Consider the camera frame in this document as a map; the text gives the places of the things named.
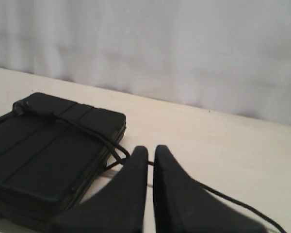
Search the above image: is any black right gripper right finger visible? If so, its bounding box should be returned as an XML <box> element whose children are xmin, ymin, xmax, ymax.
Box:
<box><xmin>153</xmin><ymin>145</ymin><xmax>267</xmax><ymax>233</ymax></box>

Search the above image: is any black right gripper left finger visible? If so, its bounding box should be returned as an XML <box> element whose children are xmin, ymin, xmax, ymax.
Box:
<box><xmin>47</xmin><ymin>146</ymin><xmax>148</xmax><ymax>233</ymax></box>

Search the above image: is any black plastic tool case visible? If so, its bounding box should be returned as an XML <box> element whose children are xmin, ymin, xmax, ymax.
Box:
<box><xmin>0</xmin><ymin>92</ymin><xmax>126</xmax><ymax>222</ymax></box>

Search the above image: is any black cord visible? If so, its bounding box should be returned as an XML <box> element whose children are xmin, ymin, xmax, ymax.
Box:
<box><xmin>0</xmin><ymin>99</ymin><xmax>288</xmax><ymax>233</ymax></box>

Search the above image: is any white backdrop curtain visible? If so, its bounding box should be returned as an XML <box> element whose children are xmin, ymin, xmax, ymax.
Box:
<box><xmin>0</xmin><ymin>0</ymin><xmax>291</xmax><ymax>125</ymax></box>

